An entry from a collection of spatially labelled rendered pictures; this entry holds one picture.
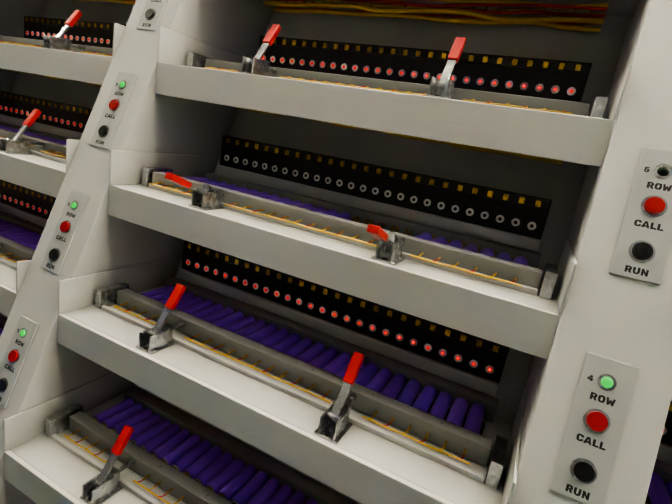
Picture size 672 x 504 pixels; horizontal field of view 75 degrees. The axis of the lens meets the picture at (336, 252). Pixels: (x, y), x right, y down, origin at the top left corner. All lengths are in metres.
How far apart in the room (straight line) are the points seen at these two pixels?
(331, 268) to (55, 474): 0.46
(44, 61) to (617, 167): 0.88
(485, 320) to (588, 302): 0.09
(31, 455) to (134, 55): 0.60
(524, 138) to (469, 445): 0.33
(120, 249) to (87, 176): 0.12
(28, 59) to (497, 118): 0.81
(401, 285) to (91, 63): 0.63
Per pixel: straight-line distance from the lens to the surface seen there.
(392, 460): 0.50
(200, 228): 0.60
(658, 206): 0.48
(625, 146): 0.51
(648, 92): 0.53
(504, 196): 0.64
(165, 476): 0.69
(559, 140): 0.51
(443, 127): 0.52
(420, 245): 0.52
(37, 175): 0.86
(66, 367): 0.79
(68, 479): 0.74
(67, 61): 0.92
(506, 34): 0.81
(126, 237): 0.76
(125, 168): 0.73
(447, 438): 0.53
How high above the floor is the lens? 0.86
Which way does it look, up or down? 5 degrees up
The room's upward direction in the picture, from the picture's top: 19 degrees clockwise
